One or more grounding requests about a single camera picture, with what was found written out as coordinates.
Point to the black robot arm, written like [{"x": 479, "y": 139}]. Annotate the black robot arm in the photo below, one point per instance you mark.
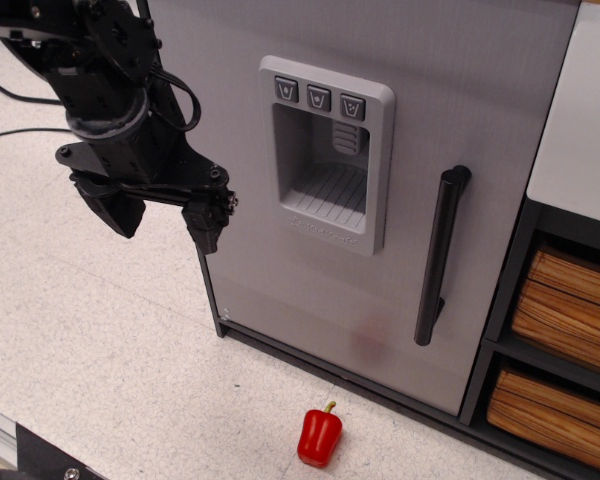
[{"x": 102, "y": 62}]

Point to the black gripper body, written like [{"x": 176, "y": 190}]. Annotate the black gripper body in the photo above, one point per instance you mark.
[{"x": 149, "y": 161}]

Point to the wooden drawer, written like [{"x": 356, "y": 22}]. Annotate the wooden drawer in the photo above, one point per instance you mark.
[
  {"x": 547, "y": 415},
  {"x": 558, "y": 309}
]

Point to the white counter block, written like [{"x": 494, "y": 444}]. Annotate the white counter block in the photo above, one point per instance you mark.
[{"x": 566, "y": 172}]

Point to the dark grey fridge cabinet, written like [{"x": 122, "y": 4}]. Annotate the dark grey fridge cabinet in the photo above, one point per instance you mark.
[{"x": 499, "y": 348}]

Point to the grey ice dispenser panel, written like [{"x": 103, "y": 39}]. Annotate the grey ice dispenser panel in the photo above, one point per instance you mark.
[{"x": 329, "y": 142}]

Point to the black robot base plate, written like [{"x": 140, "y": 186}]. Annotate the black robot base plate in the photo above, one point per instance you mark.
[{"x": 39, "y": 459}]

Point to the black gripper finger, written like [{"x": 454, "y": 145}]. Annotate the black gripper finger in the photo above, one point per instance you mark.
[
  {"x": 123, "y": 214},
  {"x": 205, "y": 223}
]

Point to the grey toy fridge door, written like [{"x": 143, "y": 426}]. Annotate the grey toy fridge door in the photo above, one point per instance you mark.
[{"x": 473, "y": 82}]

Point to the upper wooden drawer front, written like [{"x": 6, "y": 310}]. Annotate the upper wooden drawer front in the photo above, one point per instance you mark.
[{"x": 558, "y": 309}]

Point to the lower wooden drawer front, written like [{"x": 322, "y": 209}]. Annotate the lower wooden drawer front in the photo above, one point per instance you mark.
[{"x": 547, "y": 415}]

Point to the black fridge door handle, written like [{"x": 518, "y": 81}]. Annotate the black fridge door handle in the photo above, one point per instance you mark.
[{"x": 452, "y": 185}]

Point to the red bell pepper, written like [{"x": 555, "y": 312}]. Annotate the red bell pepper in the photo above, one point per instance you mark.
[{"x": 321, "y": 432}]

